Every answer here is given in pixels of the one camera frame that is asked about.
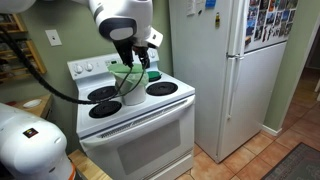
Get coil burner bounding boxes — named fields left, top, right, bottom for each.
left=87, top=86, right=117, bottom=102
left=146, top=82, right=178, bottom=96
left=89, top=101, right=122, bottom=118

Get white bin with green lid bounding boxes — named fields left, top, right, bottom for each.
left=115, top=83, right=146, bottom=106

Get front right coil burner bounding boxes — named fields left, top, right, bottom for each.
left=146, top=82, right=178, bottom=96

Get patterned floor rug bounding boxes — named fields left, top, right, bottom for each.
left=261, top=143, right=320, bottom=180

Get wooden side table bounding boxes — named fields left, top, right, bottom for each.
left=7, top=94, right=52, bottom=119

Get wooden wall shelf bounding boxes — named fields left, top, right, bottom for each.
left=0, top=14, right=47, bottom=83

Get white bowl on table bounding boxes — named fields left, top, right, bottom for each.
left=23, top=99, right=42, bottom=109

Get light green bin liner bag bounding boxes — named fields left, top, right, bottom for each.
left=107, top=63, right=149, bottom=93

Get white oven door handle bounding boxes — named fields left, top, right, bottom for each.
left=81, top=96, right=195, bottom=151

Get back left coil burner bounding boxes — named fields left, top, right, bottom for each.
left=87, top=86, right=117, bottom=102

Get white light switch plate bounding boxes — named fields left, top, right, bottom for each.
left=45, top=29, right=62, bottom=46

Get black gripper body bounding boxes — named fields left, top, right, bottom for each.
left=113, top=40, right=150, bottom=68

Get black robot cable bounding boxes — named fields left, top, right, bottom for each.
left=0, top=31, right=149, bottom=106

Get fridge photo magnets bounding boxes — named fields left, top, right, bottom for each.
left=245, top=0, right=298, bottom=51

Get white refrigerator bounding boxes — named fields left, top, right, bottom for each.
left=169, top=0, right=288, bottom=163

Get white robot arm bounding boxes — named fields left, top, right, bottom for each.
left=72, top=0, right=163, bottom=68

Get front left coil burner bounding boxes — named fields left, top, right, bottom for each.
left=89, top=101, right=122, bottom=118

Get white electric stove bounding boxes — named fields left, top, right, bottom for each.
left=68, top=53, right=195, bottom=180

